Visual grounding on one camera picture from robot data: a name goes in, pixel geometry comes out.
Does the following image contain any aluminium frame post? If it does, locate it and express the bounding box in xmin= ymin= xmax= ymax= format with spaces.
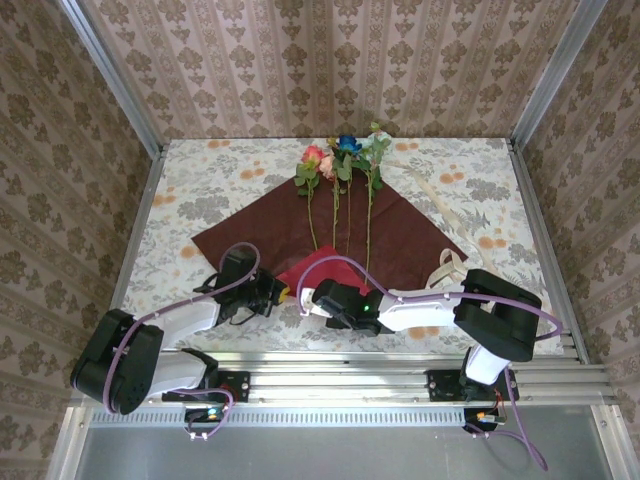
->
xmin=510 ymin=0 xmax=610 ymax=149
xmin=58 ymin=0 xmax=167 ymax=157

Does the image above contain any peach artificial rose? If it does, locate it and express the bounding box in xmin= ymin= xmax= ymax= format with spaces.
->
xmin=318 ymin=153 xmax=346 ymax=244

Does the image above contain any blue artificial rose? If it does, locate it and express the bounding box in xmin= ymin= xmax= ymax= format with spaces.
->
xmin=327 ymin=133 xmax=369 ymax=255

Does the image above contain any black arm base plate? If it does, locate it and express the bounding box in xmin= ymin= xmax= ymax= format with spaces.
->
xmin=427 ymin=368 xmax=521 ymax=403
xmin=160 ymin=369 xmax=252 ymax=403

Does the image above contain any aluminium table side rail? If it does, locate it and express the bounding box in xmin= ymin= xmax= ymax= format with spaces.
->
xmin=102 ymin=144 xmax=167 ymax=351
xmin=507 ymin=139 xmax=592 ymax=364

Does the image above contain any small black controller board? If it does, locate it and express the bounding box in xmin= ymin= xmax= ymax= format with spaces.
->
xmin=462 ymin=407 xmax=507 ymax=434
xmin=183 ymin=406 xmax=225 ymax=435

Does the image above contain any grey metal panel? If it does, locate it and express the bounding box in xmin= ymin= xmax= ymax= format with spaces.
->
xmin=47 ymin=405 xmax=640 ymax=480

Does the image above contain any pale white artificial flower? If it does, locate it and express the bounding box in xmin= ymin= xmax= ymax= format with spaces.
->
xmin=357 ymin=121 xmax=396 ymax=275

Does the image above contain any slotted grey cable duct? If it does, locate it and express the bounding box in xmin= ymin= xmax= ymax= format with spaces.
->
xmin=89 ymin=408 xmax=596 ymax=428

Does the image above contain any floral print tablecloth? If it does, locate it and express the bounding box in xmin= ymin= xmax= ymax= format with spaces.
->
xmin=109 ymin=137 xmax=565 ymax=355

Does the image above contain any dark red wrapping paper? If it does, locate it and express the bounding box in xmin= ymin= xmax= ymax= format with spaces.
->
xmin=191 ymin=167 xmax=470 ymax=301

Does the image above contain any aluminium extrusion rail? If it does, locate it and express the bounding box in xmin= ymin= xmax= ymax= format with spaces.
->
xmin=69 ymin=349 xmax=615 ymax=407

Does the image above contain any beige ribbon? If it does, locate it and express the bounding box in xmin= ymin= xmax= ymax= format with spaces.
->
xmin=384 ymin=158 xmax=499 ymax=292

